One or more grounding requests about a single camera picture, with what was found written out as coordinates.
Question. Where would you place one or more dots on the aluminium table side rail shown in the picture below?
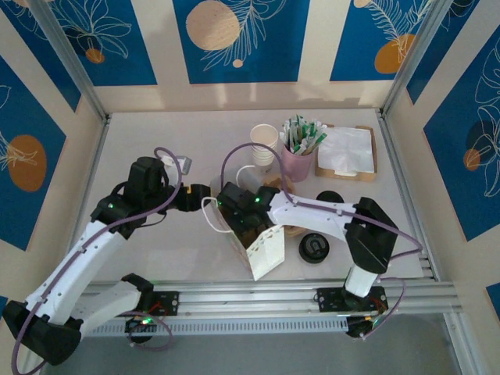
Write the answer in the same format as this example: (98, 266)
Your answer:
(95, 164)
(395, 164)

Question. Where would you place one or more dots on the aluminium frame post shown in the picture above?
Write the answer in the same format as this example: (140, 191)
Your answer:
(410, 58)
(70, 58)

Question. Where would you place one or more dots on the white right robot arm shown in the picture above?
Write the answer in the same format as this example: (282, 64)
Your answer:
(312, 216)

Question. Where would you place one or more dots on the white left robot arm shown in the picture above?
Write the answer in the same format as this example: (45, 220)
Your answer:
(74, 269)

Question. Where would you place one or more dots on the black electronics module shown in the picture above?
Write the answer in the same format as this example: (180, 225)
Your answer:
(141, 324)
(361, 326)

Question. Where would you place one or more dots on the white paper napkins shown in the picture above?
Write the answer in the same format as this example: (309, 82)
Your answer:
(345, 150)

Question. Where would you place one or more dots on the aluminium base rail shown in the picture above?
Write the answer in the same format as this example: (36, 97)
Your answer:
(250, 298)

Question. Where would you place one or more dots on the pink holder cup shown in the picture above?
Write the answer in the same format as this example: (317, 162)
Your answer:
(298, 168)

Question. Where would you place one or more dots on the stack of white paper cups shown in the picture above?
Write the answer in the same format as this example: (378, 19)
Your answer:
(264, 136)

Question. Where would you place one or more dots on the brown napkin tray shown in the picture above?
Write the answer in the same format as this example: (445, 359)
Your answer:
(324, 172)

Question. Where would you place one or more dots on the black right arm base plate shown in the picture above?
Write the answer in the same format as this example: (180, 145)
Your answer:
(328, 300)

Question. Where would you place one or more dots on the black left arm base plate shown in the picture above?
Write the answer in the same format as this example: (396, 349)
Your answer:
(168, 302)

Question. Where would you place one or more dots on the cartoon print paper gift bag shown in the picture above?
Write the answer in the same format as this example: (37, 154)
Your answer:
(265, 254)

